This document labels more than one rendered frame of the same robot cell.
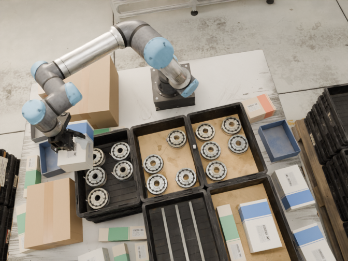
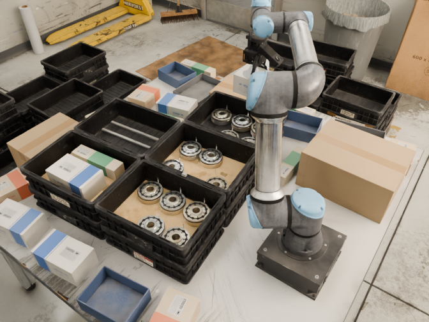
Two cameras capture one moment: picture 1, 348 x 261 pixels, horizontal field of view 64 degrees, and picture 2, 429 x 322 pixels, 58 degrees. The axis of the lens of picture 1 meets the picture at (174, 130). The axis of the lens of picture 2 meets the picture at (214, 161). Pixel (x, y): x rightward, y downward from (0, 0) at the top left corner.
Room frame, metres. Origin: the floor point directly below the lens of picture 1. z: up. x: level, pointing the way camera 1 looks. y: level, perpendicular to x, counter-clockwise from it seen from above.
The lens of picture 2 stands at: (1.20, -0.95, 2.01)
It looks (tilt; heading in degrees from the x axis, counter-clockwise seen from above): 43 degrees down; 122
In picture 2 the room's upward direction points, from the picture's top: straight up
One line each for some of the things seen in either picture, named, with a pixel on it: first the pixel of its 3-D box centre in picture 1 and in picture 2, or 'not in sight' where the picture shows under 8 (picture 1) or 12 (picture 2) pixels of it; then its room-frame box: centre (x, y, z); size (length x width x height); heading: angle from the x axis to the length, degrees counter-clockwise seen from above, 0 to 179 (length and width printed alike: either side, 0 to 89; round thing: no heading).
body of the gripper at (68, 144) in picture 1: (60, 136); (256, 49); (0.55, 0.44, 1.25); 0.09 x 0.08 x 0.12; 176
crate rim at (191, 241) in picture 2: (224, 142); (161, 202); (0.52, -0.23, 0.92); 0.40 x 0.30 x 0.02; 2
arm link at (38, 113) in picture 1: (40, 115); (260, 12); (0.55, 0.44, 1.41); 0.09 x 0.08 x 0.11; 121
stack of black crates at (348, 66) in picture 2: not in sight; (321, 78); (0.48, 1.86, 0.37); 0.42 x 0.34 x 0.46; 176
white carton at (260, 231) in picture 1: (258, 226); (76, 177); (0.12, -0.28, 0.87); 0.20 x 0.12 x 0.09; 0
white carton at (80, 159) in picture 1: (76, 145); (259, 84); (0.57, 0.44, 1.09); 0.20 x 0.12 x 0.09; 176
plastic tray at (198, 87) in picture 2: not in sight; (200, 90); (0.06, 0.73, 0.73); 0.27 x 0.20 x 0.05; 83
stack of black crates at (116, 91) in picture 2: not in sight; (117, 104); (-0.74, 0.78, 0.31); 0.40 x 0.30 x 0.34; 86
